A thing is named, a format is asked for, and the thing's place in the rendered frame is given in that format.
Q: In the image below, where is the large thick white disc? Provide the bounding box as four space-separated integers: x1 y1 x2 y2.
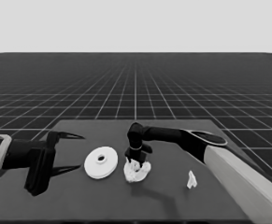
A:
83 146 119 180

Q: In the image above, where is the small white T-shaped piece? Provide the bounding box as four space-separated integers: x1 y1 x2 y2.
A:
186 169 199 189

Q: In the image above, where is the white round carrier with pins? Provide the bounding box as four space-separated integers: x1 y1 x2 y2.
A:
123 160 152 184

